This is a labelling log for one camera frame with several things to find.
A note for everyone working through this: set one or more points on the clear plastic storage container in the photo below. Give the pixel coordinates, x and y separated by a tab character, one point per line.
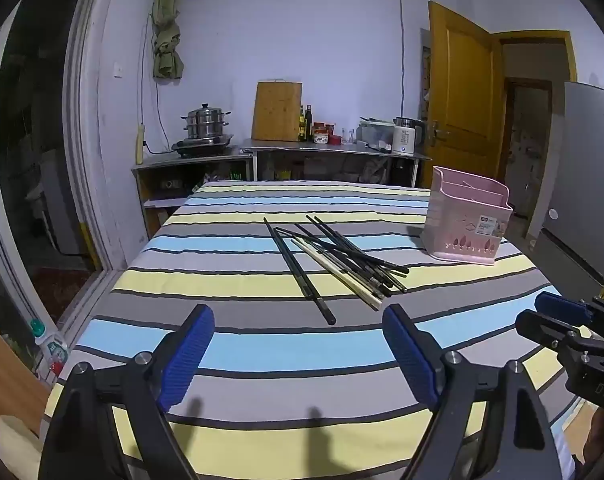
374	132

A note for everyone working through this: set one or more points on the steel steamer pot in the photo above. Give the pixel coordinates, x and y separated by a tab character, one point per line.
207	122

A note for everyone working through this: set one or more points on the sliding glass door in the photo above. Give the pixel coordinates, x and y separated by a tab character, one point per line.
32	160

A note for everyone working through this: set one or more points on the dark sauce bottle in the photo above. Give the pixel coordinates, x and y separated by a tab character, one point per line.
309	125

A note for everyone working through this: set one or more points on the bunch of black chopsticks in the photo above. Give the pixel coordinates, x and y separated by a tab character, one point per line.
301	275

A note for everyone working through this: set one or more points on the yellow wooden door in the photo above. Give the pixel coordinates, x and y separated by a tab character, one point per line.
462	85

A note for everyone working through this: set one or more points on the clear drinking glass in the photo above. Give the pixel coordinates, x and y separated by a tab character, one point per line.
348	136

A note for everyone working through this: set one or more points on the white wall switch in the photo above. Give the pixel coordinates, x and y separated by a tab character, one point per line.
118	68

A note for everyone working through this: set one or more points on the black induction cooker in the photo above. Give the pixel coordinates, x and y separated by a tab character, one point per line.
202	146

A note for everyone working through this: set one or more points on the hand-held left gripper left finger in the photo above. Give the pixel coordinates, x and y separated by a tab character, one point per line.
187	355

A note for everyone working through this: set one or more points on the white detergent bottle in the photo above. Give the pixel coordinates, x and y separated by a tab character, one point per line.
52	347

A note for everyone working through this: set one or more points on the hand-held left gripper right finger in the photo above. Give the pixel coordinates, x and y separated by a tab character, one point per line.
409	355

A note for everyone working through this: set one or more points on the beige power strip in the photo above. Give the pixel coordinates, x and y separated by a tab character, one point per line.
140	145

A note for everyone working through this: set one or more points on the beige wooden chopstick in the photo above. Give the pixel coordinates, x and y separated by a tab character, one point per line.
342	273
342	282

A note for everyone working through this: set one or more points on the red lid jar white label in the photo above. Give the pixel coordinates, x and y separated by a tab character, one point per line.
320	135

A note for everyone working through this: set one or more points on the striped tablecloth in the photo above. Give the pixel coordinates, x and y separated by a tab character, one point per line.
292	360

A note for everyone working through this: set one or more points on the black knife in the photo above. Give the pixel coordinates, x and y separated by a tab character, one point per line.
379	148

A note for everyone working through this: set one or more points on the wooden cutting board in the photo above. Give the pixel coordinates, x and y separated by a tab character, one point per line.
277	110

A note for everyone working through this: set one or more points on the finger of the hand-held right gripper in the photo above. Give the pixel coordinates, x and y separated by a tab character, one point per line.
562	305
542	330

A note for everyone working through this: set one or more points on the green curtain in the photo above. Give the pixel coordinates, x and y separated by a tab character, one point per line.
167	35

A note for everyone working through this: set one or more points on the white electric kettle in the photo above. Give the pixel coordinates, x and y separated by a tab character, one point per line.
404	140

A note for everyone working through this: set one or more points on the white bag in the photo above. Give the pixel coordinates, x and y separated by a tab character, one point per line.
17	442

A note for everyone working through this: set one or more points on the grey refrigerator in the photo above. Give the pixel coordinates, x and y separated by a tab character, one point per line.
587	160

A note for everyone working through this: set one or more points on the pink plastic utensil basket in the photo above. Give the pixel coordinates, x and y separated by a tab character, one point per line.
462	230

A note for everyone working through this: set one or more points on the brown wooden board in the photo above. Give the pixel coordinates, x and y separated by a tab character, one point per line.
7	375

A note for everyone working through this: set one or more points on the small red lid jar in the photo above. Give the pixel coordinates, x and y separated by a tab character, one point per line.
331	127

